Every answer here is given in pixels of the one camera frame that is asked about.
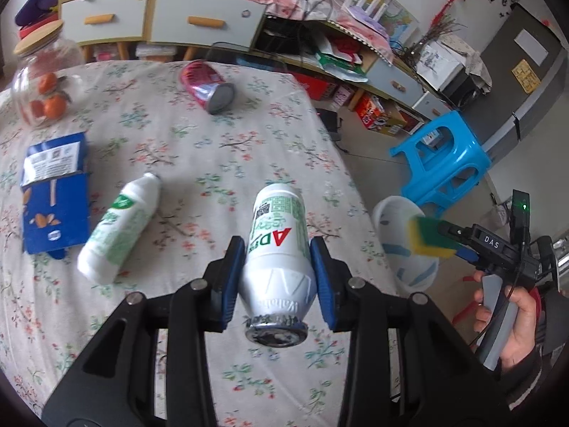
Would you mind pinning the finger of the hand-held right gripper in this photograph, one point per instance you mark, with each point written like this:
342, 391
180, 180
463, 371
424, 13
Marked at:
469, 255
458, 233

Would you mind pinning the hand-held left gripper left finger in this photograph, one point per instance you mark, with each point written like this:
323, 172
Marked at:
233, 275

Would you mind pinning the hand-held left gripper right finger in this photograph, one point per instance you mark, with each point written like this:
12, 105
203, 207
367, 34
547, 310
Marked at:
322, 275

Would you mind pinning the yellow green sponge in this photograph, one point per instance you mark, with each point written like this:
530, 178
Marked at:
426, 235

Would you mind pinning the white green labelled bottle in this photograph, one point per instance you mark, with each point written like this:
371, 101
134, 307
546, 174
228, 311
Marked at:
115, 231
275, 240

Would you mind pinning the white plastic bin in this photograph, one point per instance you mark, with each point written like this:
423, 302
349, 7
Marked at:
395, 231

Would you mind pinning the person's right forearm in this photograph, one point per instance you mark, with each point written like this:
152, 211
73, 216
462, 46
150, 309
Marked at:
533, 378

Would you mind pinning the person's right hand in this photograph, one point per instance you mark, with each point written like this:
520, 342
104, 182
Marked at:
522, 320

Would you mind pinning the blue plastic stool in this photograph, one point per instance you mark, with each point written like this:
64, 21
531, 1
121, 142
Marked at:
449, 142

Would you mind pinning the dark grey door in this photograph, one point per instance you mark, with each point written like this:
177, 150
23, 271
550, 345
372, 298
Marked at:
502, 111

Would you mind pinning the large red cardboard box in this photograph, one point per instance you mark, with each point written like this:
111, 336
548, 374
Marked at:
382, 118

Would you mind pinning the black floor object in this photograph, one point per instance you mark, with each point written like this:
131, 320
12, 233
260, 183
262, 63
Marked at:
331, 124

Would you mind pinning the white microwave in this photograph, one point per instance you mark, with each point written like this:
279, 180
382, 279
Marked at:
440, 71

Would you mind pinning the low wooden side cabinet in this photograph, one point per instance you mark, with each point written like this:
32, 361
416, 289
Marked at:
391, 80

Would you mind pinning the yellow paper sheet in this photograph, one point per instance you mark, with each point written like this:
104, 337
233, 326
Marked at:
526, 76

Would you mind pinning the beige printed cover cloth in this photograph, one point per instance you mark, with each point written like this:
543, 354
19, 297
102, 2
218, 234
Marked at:
475, 60

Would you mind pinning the small red cardboard box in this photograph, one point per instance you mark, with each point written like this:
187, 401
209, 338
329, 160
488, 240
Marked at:
315, 86

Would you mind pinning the blue cardboard box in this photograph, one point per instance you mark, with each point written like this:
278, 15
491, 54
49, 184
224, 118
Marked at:
53, 213

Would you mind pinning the pink drink can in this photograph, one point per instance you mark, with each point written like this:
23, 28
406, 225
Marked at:
202, 82

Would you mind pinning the dried twigs bundle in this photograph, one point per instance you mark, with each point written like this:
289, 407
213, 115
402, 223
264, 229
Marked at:
438, 35

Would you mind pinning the white paper sheet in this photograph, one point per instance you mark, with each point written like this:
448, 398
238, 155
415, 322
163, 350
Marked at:
531, 46

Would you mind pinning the colourful map board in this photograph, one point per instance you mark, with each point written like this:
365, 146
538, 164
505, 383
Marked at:
402, 15

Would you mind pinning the white router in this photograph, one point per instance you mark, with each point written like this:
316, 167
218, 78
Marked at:
371, 4

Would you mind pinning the orange mandarin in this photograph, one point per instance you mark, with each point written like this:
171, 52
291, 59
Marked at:
46, 82
55, 106

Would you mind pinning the glass jar with wooden lid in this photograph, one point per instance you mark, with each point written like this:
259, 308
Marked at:
49, 62

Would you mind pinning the red bucket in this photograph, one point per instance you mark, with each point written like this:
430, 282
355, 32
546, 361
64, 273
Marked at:
40, 26

